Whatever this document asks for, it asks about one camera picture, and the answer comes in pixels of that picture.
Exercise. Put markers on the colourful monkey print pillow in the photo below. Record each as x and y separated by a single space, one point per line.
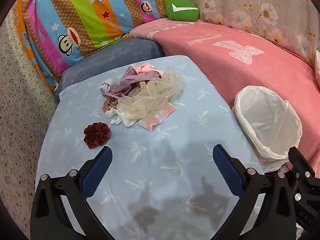
75 17

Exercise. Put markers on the rolled grey sock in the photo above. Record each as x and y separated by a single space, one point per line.
107 84

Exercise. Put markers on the dark red velvet scrunchie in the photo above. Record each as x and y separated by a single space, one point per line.
97 135

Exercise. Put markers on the beige tulle mesh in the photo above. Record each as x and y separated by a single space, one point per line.
152 95

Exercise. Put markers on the mauve purple garment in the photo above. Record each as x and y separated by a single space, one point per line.
130 81

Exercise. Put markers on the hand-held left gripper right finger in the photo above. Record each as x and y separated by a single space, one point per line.
227 170

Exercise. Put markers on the light blue palm-print tablecloth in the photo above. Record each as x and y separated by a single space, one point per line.
162 155

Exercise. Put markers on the green pillow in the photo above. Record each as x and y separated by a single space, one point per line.
182 10

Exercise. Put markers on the pink cloth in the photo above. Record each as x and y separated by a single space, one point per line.
143 68

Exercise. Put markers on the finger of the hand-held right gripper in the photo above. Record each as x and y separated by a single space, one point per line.
303 170

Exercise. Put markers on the bin with white plastic bag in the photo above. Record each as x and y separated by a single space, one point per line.
270 120

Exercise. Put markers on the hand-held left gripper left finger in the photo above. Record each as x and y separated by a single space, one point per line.
97 170

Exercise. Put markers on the blue-grey cushion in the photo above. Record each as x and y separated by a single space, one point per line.
112 55

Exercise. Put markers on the floral sheer cloth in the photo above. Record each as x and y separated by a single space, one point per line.
250 0

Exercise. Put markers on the pink blanket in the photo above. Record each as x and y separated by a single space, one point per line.
225 62

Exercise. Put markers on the white cloth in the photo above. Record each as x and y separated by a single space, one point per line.
122 121

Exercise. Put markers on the brown scrunchie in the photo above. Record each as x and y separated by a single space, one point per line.
108 106

